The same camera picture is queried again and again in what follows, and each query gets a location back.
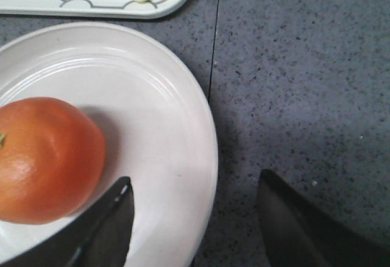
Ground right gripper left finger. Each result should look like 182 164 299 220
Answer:
1 176 135 266

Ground beige round plate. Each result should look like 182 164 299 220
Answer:
1 23 218 266

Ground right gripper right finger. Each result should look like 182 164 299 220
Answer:
258 169 389 266

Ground orange mandarin fruit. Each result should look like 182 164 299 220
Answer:
1 97 105 224

